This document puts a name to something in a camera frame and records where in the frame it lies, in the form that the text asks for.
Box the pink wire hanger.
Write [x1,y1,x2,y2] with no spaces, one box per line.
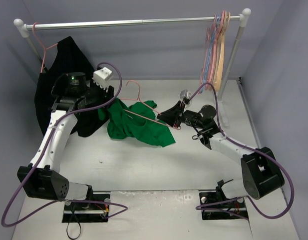
[200,10,227,86]
[31,22,59,74]
[119,80,181,131]

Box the green t shirt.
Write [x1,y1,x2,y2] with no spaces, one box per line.
[97,98,176,147]

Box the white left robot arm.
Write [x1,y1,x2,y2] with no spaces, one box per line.
[17,72,114,210]

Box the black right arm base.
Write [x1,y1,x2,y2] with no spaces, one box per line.
[198,180,249,221]

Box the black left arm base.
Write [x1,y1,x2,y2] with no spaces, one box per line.
[61,193,110,223]

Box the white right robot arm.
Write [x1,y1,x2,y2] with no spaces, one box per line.
[158,101,285,206]

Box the black t shirt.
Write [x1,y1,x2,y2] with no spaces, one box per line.
[34,36,95,135]

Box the beige plastic hanger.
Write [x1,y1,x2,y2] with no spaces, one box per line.
[213,10,231,91]

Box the metal clothes rack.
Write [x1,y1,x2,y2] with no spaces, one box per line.
[13,7,252,128]

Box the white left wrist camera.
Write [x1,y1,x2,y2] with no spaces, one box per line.
[92,67,113,90]

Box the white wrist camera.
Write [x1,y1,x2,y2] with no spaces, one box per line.
[92,67,113,90]
[180,89,192,106]

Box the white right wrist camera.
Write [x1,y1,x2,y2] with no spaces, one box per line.
[180,89,192,106]

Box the blue wire hanger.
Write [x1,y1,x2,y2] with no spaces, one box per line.
[201,14,222,83]

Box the thin black cable loop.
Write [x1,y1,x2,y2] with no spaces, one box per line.
[66,199,82,239]

